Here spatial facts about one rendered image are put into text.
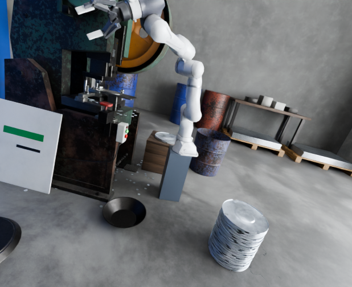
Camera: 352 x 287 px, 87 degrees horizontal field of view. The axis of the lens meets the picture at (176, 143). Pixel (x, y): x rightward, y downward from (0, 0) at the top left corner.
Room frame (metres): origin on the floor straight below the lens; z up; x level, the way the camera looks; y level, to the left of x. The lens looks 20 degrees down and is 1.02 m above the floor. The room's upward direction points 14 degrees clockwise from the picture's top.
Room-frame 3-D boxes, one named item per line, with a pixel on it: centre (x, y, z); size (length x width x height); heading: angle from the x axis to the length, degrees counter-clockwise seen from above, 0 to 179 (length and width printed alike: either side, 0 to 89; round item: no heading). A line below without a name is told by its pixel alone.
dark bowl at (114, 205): (1.03, 0.23, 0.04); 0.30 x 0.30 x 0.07
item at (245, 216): (0.98, -0.53, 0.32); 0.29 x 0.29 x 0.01
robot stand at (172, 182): (1.44, -0.05, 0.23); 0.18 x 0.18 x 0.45; 9
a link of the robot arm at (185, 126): (1.48, -0.03, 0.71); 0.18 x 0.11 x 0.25; 23
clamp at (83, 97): (1.31, 0.71, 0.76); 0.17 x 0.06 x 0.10; 178
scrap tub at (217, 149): (2.16, -0.42, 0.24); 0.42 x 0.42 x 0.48
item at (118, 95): (1.47, 0.53, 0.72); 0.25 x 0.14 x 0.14; 88
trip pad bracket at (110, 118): (1.16, 0.49, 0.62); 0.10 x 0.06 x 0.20; 178
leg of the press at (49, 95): (1.22, 0.86, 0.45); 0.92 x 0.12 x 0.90; 88
